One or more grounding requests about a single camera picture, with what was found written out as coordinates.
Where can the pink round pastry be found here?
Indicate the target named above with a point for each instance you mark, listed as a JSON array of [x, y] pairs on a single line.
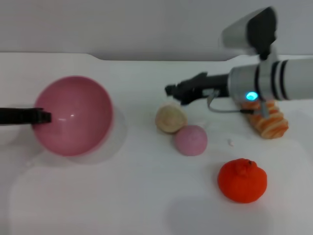
[[192, 142]]

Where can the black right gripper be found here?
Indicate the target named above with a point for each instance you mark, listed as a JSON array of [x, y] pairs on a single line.
[[207, 85]]

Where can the pink plastic bowl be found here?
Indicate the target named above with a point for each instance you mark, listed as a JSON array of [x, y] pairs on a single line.
[[75, 117]]

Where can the orange tangerine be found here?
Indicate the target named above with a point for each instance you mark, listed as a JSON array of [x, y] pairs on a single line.
[[242, 183]]

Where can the beige egg yolk pastry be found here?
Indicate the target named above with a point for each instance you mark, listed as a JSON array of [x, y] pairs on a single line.
[[170, 118]]

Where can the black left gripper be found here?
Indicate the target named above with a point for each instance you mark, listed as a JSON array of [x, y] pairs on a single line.
[[17, 116]]

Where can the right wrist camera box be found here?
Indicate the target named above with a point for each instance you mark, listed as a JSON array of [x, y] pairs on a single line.
[[252, 31]]

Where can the orange striped bread roll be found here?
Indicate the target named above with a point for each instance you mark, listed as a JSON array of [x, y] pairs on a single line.
[[271, 122]]

